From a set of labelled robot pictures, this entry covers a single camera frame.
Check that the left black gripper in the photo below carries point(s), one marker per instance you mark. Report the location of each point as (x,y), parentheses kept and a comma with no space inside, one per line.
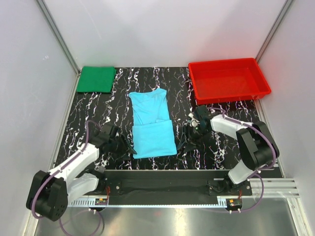
(126,148)

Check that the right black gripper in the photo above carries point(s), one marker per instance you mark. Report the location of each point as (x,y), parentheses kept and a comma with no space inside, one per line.
(184,140)

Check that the light blue t shirt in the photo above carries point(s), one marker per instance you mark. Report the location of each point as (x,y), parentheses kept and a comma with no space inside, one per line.
(152,131)

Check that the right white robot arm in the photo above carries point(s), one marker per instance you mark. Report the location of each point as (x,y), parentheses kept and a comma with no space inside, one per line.
(258,150)

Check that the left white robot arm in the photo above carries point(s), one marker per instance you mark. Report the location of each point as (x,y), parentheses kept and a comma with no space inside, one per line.
(52,191)

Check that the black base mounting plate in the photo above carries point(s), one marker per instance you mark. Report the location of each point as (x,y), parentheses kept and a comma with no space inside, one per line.
(202,182)

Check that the red plastic tray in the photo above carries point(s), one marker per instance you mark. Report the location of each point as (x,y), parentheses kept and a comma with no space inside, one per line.
(227,80)

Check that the folded green t shirt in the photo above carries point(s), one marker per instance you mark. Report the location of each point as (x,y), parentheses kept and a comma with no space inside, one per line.
(96,79)

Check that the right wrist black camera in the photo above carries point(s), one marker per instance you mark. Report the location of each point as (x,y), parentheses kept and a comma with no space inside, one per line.
(200,114)

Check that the aluminium front rail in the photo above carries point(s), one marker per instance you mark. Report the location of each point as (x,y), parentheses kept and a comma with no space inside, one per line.
(260,189)

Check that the left aluminium corner post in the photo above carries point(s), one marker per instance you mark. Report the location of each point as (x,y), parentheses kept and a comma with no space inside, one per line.
(60,40)

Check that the aluminium corner post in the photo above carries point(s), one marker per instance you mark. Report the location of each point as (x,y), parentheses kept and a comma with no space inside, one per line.
(274,28)
(60,40)

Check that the right aluminium corner post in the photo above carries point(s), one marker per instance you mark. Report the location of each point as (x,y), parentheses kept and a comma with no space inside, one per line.
(274,28)

